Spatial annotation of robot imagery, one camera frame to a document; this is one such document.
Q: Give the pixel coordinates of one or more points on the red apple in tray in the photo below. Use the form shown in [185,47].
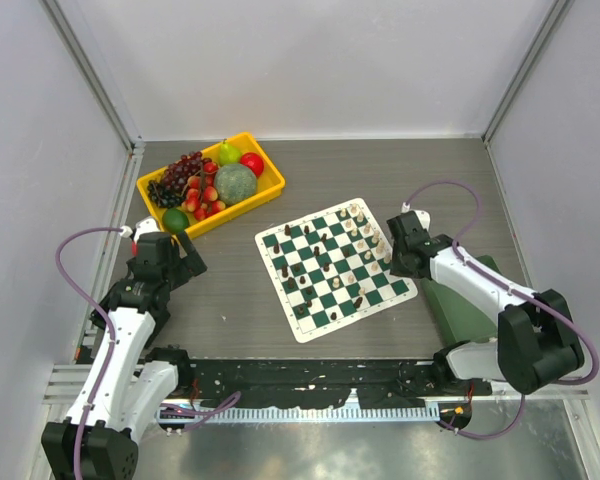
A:
[254,162]

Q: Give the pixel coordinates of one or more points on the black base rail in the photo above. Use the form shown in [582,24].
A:
[320,384]

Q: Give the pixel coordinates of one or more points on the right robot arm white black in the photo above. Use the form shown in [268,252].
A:
[535,344]

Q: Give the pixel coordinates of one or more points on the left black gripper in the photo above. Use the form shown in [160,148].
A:
[192,261]

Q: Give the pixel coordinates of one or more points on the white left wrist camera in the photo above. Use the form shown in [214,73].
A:
[145,226]

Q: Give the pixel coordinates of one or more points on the dark purple grape bunch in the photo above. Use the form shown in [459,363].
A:
[176,176]

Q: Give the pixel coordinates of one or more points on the green white chess board mat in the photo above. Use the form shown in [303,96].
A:
[340,260]

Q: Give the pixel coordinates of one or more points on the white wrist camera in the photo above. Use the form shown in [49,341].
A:
[423,216]
[145,226]

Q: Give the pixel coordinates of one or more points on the green pear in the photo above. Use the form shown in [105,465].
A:
[228,153]

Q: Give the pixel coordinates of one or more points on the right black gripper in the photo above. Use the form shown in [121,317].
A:
[397,268]

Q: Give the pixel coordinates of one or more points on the green netted melon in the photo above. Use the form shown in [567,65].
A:
[235,183]

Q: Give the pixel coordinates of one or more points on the green avocado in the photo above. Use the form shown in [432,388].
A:
[175,221]

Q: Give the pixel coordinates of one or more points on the black grape bunch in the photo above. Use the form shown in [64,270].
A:
[162,197]

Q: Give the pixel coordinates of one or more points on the green plastic tray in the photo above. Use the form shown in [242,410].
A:
[465,311]

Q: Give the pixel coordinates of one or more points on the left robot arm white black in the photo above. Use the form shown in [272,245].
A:
[100,435]

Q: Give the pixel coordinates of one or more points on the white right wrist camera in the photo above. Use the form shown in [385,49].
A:
[423,216]

